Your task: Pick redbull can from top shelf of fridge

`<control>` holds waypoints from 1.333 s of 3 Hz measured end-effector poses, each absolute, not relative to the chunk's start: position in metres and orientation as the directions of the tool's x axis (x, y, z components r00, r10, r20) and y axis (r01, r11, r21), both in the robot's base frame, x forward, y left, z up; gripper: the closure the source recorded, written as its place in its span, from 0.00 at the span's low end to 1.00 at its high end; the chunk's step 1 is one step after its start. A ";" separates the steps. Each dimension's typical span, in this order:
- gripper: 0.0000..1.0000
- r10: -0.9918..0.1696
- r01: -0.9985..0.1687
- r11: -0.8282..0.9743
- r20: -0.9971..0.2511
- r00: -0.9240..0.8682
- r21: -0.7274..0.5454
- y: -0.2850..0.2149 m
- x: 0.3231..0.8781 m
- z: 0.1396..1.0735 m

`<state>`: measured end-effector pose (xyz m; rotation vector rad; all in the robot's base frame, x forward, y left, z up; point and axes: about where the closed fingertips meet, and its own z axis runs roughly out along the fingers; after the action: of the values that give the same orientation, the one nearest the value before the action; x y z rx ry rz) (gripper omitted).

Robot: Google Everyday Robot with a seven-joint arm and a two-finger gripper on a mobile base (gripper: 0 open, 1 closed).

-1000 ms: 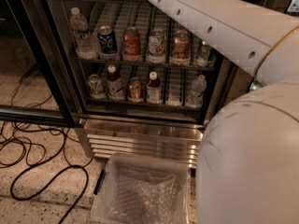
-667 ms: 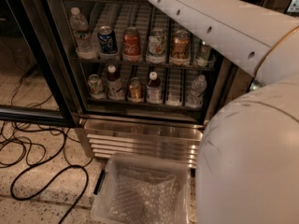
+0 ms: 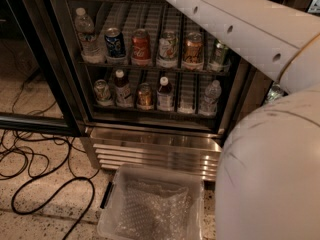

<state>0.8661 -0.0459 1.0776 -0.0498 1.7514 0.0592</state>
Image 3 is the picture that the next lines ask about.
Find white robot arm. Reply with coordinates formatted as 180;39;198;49
166;0;320;240

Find gold can lower shelf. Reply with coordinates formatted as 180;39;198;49
137;83;154;110

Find stainless steel glass-door fridge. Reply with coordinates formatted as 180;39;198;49
33;0;288;183

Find clear water bottle lower shelf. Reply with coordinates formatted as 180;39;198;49
199;80;222;116

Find clear water bottle shelf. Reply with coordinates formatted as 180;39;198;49
199;80;222;116
74;7;104;64

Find white green can lower shelf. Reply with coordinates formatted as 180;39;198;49
94;79;113;106

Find white green soda can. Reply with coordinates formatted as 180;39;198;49
156;30;178;68

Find red coca-cola can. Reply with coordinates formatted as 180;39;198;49
131;28;151;66

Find orange gold soda can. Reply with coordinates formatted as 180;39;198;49
182;32;204;70

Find blue pepsi can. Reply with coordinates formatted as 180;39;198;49
104;27;126;63

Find closed glass fridge door right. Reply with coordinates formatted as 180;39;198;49
224;66;276;139

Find clear water bottle middle shelf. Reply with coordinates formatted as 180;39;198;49
74;7;104;64

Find open fridge door left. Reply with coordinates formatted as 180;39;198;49
0;0;84;136

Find brown tea bottle right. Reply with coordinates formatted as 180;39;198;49
157;77;174;111

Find brown tea bottle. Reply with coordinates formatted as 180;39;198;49
114;69;133;108
157;77;174;111

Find brown tea bottle left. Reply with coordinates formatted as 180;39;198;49
114;69;133;108

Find clear plastic storage bin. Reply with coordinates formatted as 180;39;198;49
97;164;204;240

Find bubble wrap sheet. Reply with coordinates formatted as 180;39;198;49
116;181;191;240

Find white green cans behind glass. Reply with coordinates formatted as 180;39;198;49
264;83;285;104

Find thick black floor cable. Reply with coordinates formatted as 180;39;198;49
10;176;96;240

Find thin black floor cables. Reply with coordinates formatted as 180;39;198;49
0;40;100;182

